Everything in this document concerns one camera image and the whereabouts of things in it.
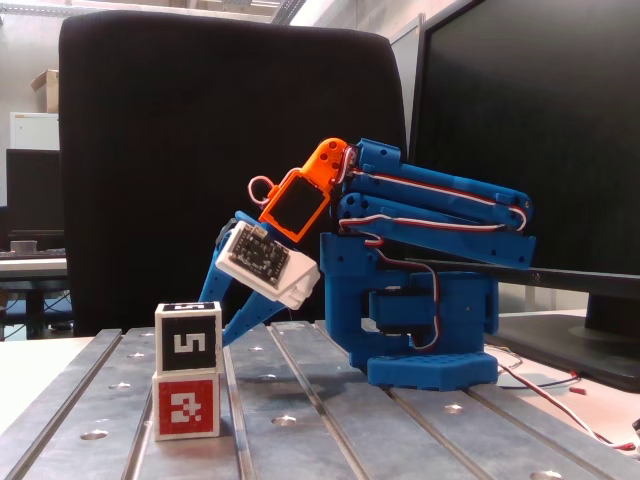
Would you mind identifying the white background desk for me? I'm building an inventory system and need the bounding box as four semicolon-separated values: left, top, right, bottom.
0;257;71;341

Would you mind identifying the small black background monitor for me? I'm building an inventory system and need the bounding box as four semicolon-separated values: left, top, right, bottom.
5;148;65;236

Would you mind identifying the slotted metal base plate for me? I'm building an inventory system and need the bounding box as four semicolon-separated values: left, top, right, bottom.
0;319;640;480

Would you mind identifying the white cabinet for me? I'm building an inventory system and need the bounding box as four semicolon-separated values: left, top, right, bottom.
8;111;60;151

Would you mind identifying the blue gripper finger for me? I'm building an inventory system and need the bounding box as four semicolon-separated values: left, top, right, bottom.
220;289;281;347
201;259;236;304

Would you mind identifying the black keyboard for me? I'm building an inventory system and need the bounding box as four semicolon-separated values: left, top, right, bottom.
0;248;68;260

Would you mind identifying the large black computer monitor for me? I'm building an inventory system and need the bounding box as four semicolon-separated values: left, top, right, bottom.
407;0;640;394

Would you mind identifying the red cube with white marker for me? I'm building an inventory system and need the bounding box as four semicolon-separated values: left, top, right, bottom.
152;370;222;442

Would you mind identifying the blue gripper body, black servo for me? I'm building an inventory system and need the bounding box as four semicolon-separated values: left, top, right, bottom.
215;210;249;251

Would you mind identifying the red and white cable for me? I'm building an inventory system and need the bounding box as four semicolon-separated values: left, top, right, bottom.
492;344;640;451

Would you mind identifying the black cube with white five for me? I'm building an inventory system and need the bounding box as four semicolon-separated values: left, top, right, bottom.
154;300;224;374

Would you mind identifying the thin dark cable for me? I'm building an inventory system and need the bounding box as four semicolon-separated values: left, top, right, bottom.
499;372;584;390

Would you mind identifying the brown cardboard box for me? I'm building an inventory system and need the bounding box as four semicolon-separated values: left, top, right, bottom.
29;68;60;114

